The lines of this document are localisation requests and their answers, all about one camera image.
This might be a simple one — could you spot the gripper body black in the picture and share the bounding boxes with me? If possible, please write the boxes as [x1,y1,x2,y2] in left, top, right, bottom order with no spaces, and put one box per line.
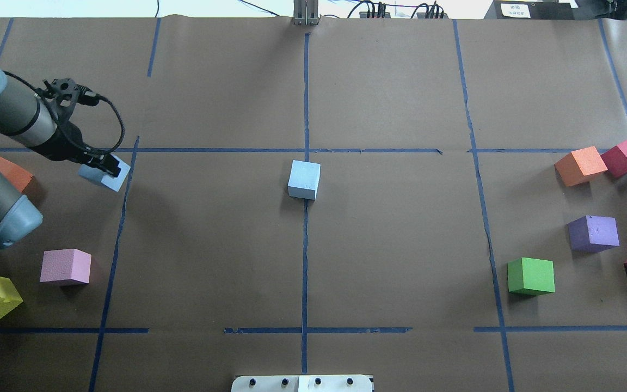
[38,121,92,163]

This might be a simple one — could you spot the light blue foam block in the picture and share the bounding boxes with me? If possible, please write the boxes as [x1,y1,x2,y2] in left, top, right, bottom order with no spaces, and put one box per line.
[77,154,131,192]
[287,160,321,200]

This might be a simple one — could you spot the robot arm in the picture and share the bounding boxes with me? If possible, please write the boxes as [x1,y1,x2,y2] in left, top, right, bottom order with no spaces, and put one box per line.
[0,69,129,250]

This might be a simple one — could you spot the orange foam block left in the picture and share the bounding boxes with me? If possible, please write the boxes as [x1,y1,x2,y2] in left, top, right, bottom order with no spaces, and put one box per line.
[0,156,33,193]

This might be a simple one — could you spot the pink foam block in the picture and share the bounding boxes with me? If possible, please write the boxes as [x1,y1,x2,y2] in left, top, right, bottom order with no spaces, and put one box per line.
[39,249,92,286]

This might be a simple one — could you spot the green foam block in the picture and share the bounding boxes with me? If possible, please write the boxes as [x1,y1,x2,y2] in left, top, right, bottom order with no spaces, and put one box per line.
[507,258,556,296]

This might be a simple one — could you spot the orange foam block right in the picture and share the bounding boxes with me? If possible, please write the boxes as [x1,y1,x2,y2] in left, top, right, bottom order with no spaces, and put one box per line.
[554,146,607,187]

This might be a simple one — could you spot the purple foam block right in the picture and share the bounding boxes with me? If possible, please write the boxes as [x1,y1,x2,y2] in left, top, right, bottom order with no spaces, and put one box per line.
[566,215,620,253]

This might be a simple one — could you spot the red foam block near orange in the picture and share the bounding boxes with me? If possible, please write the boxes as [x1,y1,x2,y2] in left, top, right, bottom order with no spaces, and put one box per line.
[600,139,627,179]

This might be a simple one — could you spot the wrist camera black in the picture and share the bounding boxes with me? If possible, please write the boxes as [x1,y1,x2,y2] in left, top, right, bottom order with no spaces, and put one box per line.
[37,78,100,124]

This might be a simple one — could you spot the aluminium frame post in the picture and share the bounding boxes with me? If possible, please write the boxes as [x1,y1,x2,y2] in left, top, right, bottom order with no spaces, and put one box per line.
[293,0,320,26]

